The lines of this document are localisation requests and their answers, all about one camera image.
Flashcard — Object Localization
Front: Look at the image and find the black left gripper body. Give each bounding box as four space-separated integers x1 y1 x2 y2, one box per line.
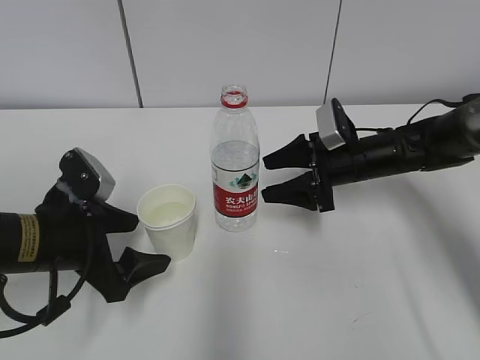
34 183 130 303

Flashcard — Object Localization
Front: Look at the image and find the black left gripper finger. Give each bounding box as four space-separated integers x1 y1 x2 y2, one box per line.
118 247 171 291
100 202 140 233

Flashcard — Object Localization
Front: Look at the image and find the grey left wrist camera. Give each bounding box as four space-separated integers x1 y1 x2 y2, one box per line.
59 147 116 202

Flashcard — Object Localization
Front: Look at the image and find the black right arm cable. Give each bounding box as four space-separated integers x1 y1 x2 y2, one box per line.
354 95 477 134

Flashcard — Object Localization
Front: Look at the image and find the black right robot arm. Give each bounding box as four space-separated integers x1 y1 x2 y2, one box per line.
261 94 479 212

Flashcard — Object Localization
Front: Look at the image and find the clear Nongfu Spring water bottle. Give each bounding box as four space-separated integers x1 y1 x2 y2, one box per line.
209 84 260 233

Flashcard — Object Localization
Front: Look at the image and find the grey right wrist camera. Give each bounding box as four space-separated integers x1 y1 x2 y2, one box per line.
316 97 359 151

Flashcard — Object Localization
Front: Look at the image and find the white paper cup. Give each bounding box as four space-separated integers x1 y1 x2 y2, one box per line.
136 184 197 262

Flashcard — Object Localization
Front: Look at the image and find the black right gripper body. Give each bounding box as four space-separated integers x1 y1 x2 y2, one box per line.
309 131 360 213

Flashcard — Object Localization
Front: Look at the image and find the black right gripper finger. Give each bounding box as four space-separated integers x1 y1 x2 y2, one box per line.
263 134 313 170
261 171 318 211

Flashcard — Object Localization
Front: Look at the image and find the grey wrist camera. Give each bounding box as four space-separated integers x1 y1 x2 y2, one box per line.
316 97 359 151
59 147 116 202

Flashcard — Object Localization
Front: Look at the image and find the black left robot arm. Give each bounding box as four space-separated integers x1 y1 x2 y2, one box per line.
1 187 171 303

